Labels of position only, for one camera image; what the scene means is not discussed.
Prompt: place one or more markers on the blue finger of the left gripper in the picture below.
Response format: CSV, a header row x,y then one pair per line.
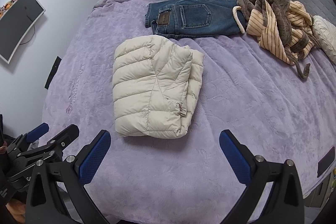
x,y
37,132
62,140

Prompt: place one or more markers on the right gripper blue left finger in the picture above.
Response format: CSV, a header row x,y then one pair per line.
x,y
91,156

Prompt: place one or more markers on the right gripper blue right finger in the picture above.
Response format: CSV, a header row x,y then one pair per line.
x,y
238,155

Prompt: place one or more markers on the cream quilted puffer jacket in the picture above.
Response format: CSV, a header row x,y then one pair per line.
x,y
156,85

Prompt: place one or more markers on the person's left hand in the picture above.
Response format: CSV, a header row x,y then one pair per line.
x,y
17,209

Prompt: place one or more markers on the striped cream brown fleece robe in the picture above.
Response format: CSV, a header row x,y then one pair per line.
x,y
283,27

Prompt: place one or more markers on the blue denim jeans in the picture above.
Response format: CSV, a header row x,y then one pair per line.
x,y
195,18

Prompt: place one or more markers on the white quilted pillow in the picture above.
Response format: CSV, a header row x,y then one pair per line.
x,y
324,32

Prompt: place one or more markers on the black wall socket panel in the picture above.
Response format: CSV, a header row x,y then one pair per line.
x,y
53,71

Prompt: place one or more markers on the wall mounted curved monitor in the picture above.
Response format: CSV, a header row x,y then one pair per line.
x,y
16,23

